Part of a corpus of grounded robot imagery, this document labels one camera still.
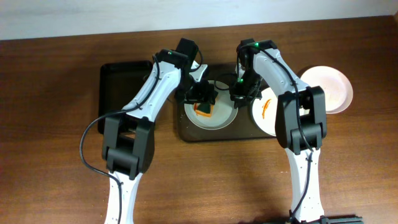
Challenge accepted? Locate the large brown tray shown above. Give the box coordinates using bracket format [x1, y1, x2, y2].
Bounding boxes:
[176, 63, 289, 143]

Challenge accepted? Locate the small black tray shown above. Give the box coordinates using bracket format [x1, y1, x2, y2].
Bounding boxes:
[98, 60, 153, 116]

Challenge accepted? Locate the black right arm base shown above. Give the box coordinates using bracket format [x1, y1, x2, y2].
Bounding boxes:
[286, 216, 364, 224]

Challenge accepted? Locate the pinkish white plate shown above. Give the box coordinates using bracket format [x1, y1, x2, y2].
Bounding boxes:
[300, 66, 353, 114]

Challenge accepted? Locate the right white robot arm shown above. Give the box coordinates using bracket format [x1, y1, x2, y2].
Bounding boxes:
[229, 39, 326, 223]

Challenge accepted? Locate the green and orange sponge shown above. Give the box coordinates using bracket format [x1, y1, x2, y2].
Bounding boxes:
[193, 103, 214, 118]

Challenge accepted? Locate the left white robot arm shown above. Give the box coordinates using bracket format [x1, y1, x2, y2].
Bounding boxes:
[102, 38, 216, 223]

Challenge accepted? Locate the white plate with stain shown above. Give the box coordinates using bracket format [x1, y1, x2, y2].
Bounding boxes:
[184, 88, 238, 130]

